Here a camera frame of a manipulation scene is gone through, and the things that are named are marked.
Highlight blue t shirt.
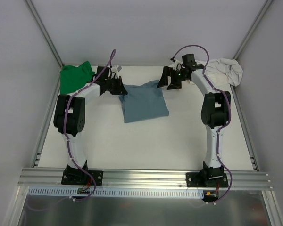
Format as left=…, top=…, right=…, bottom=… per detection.
left=119, top=80, right=169, bottom=123

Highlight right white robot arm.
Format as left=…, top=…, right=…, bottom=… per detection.
left=157, top=54, right=231, bottom=188

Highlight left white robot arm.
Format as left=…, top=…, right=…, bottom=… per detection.
left=53, top=65, right=127, bottom=187

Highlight green t shirt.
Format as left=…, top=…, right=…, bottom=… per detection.
left=60, top=61, right=95, bottom=94

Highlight white t shirt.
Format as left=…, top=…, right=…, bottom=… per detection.
left=205, top=58, right=243, bottom=87

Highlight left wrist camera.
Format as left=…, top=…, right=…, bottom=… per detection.
left=111, top=65, right=122, bottom=78

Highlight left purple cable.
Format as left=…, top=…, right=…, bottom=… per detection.
left=63, top=48, right=117, bottom=201

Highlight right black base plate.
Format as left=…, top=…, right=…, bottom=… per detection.
left=185, top=172, right=229, bottom=188

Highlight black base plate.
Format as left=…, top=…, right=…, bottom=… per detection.
left=185, top=172, right=229, bottom=188
left=61, top=168, right=103, bottom=186

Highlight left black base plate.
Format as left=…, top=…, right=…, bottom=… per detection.
left=61, top=168, right=103, bottom=186

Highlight right aluminium frame post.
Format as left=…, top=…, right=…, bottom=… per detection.
left=233, top=0, right=274, bottom=60

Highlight aluminium frame post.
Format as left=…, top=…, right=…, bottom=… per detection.
left=24, top=0, right=64, bottom=68
left=233, top=0, right=274, bottom=60

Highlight left aluminium frame post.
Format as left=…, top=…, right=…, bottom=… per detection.
left=24, top=0, right=64, bottom=68

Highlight aluminium mounting rail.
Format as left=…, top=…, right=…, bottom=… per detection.
left=17, top=167, right=273, bottom=191

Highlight slotted white cable duct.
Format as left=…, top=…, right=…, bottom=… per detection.
left=28, top=186, right=204, bottom=199

